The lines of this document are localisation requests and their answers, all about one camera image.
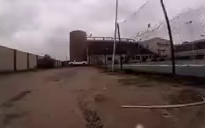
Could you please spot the dark wide building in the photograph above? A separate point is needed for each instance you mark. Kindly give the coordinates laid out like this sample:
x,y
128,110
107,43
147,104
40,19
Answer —
x,y
106,46

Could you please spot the dark bushes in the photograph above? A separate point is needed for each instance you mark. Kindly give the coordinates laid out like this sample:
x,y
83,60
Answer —
x,y
47,62

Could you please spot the brown dirt road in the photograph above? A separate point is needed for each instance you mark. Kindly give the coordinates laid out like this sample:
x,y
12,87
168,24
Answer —
x,y
63,96

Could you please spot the pale building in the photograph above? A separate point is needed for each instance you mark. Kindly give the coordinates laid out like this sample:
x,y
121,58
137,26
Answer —
x,y
156,46

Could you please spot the red-brown brick tower building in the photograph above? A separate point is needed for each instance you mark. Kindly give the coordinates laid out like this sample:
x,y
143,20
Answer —
x,y
78,45

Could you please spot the white car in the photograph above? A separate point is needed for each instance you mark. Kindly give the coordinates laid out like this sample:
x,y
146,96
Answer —
x,y
77,62

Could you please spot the robot's own part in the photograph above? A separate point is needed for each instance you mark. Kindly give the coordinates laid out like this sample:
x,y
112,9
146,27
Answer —
x,y
140,126

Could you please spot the pale panel wall dark posts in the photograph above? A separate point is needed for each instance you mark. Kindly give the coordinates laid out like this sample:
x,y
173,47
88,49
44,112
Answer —
x,y
5,58

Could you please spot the pale light pole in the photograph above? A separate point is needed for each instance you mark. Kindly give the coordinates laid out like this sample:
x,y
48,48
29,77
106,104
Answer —
x,y
114,36

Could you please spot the pale pipe on ground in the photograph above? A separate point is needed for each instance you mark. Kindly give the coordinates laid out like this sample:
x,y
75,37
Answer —
x,y
163,106

